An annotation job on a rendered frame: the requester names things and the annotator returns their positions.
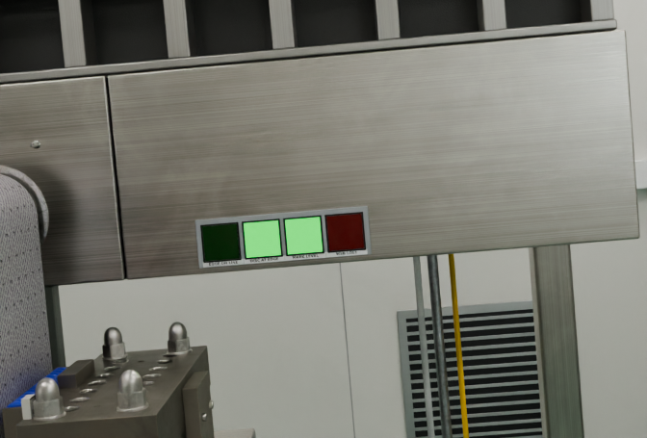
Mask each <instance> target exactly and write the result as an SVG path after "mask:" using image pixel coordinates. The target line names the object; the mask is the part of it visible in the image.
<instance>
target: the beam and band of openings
mask: <svg viewBox="0 0 647 438"><path fill-rule="evenodd" d="M615 29H617V20H616V19H614V12H613V0H0V85H3V84H13V83H24V82H36V81H46V80H57V79H68V78H79V77H90V76H100V75H104V76H108V75H112V74H122V73H134V72H145V71H155V70H167V69H177V68H188V67H200V66H210V65H221V64H242V63H253V62H264V61H275V60H286V59H297V58H308V57H319V56H330V55H341V54H351V53H363V52H374V51H384V50H396V49H406V48H417V47H429V46H439V45H450V44H461V43H472V42H483V41H494V40H505V39H526V38H537V37H547V36H559V35H570V34H580V33H592V32H603V31H613V30H615Z"/></svg>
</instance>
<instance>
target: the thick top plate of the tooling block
mask: <svg viewBox="0 0 647 438"><path fill-rule="evenodd" d="M190 348H191V349H192V352H190V353H186V354H181V355H178V354H177V355H167V351H168V349H167V348H163V349H151V350H138V351H126V353H127V357H125V358H122V359H117V360H102V356H103V353H101V354H100V355H99V356H98V357H97V358H95V359H94V360H93V361H94V370H95V372H94V373H93V374H92V375H90V376H89V377H88V378H87V379H86V380H85V381H84V382H83V383H81V384H80V385H79V386H78V387H77V388H68V389H59V392H60V396H62V397H63V403H64V411H65V416H63V417H61V418H59V419H55V420H49V421H35V420H34V419H30V420H22V421H21V422H20V423H19V424H18V425H16V434H17V438H179V436H180V435H181V433H182V431H183V430H184V428H185V416H184V405H183V396H182V389H183V387H184V386H185V384H186V383H187V382H188V380H189V379H190V377H191V376H192V374H193V373H194V372H205V371H208V373H209V383H210V385H211V381H210V371H209V360H208V349H207V346H199V347H190ZM127 370H134V371H136V372H138V373H139V375H140V376H141V378H142V387H143V388H145V391H146V402H147V403H148V404H149V406H148V407H147V408H145V409H144V410H140V411H135V412H118V411H117V407H118V402H117V393H118V392H119V379H120V376H121V375H122V374H123V373H124V372H125V371H127Z"/></svg>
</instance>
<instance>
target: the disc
mask: <svg viewBox="0 0 647 438"><path fill-rule="evenodd" d="M0 174H2V175H6V176H8V177H11V178H12V179H14V180H15V181H17V182H18V183H19V184H21V185H22V186H23V187H24V188H25V189H26V190H27V192H28V193H29V194H30V196H31V197H32V198H33V200H34V203H35V206H36V209H37V214H38V224H39V242H40V247H41V246H42V245H43V243H44V240H45V238H46V235H47V231H48V226H49V213H48V207H47V204H46V201H45V198H44V196H43V194H42V192H41V190H40V189H39V187H38V186H37V184H36V183H35V182H34V181H33V180H32V179H31V178H30V177H28V176H27V175H26V174H24V173H22V172H21V171H19V170H17V169H14V168H12V167H5V166H0Z"/></svg>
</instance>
